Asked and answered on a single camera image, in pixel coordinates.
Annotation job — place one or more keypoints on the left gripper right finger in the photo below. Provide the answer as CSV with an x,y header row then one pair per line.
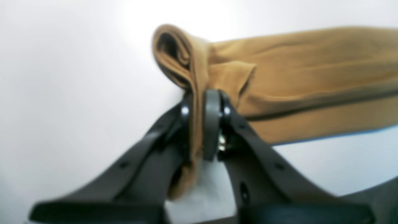
x,y
267,189

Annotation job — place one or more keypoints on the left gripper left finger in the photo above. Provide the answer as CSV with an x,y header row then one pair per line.
x,y
133,190

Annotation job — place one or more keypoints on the brown T-shirt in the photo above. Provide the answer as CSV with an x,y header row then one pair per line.
x,y
290,87

